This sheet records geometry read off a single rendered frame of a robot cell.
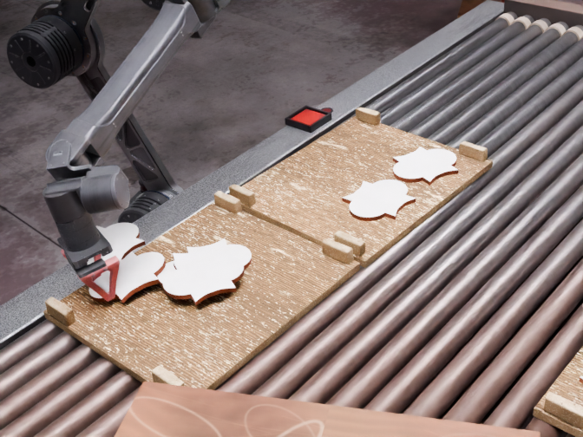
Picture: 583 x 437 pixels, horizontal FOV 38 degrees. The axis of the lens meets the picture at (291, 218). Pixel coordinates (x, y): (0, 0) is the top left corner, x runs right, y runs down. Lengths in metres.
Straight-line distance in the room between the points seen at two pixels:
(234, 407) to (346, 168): 0.76
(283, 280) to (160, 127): 2.65
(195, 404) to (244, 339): 0.26
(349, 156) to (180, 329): 0.59
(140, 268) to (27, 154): 2.59
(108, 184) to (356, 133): 0.69
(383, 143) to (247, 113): 2.28
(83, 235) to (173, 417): 0.41
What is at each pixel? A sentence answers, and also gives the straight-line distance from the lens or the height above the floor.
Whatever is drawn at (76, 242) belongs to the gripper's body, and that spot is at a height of 1.06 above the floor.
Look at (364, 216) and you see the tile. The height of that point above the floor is 0.95.
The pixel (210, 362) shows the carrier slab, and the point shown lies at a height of 0.94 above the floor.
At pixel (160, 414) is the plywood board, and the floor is 1.04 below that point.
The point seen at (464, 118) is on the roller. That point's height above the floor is 0.92.
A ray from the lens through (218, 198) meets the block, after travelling 1.62.
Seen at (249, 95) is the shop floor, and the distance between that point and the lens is 4.20.
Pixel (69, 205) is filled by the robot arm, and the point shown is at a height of 1.13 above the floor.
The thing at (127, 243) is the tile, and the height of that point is 0.92.
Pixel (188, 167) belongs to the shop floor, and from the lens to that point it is 3.65.
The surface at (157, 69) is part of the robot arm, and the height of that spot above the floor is 1.24.
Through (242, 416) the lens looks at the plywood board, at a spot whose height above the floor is 1.04.
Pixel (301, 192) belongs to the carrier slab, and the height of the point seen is 0.94.
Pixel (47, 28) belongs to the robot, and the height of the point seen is 0.96.
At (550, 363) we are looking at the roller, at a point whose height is 0.92.
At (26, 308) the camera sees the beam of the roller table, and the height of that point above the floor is 0.92.
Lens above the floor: 1.82
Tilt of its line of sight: 34 degrees down
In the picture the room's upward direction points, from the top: 6 degrees counter-clockwise
